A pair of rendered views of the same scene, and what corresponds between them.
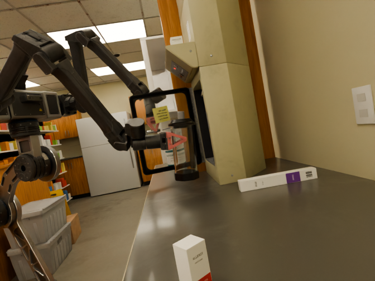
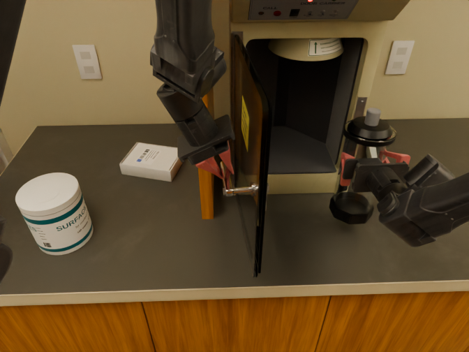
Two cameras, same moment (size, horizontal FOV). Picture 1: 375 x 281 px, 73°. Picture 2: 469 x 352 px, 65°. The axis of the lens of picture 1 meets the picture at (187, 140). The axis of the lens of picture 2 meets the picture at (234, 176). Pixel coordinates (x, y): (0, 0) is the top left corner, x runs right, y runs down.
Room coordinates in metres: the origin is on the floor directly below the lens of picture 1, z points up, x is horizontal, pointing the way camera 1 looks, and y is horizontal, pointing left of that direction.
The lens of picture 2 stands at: (1.26, 0.69, 1.62)
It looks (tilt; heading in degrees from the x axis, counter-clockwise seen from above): 39 degrees down; 273
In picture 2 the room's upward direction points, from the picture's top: straight up
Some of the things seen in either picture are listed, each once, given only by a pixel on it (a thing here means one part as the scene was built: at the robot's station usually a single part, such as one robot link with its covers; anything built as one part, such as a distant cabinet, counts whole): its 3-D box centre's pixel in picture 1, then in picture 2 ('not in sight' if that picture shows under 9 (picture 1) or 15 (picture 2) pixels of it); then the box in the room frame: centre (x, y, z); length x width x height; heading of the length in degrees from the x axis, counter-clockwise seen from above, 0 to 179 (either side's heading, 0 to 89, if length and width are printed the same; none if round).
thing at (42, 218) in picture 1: (38, 219); not in sight; (2.66, 1.72, 0.49); 0.60 x 0.42 x 0.33; 5
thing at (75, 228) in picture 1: (64, 230); not in sight; (3.27, 1.81, 0.14); 0.41 x 0.32 x 0.28; 11
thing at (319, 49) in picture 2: not in sight; (306, 35); (1.13, -0.18, 1.34); 0.18 x 0.18 x 0.05
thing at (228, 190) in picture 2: not in sight; (235, 177); (1.28, 0.17, 1.20); 0.10 x 0.05 x 0.03; 100
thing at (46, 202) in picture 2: not in sight; (57, 214); (1.71, 0.10, 1.02); 0.13 x 0.13 x 0.15
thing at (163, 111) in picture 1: (166, 130); (245, 158); (1.27, 0.10, 1.19); 0.30 x 0.01 x 0.40; 100
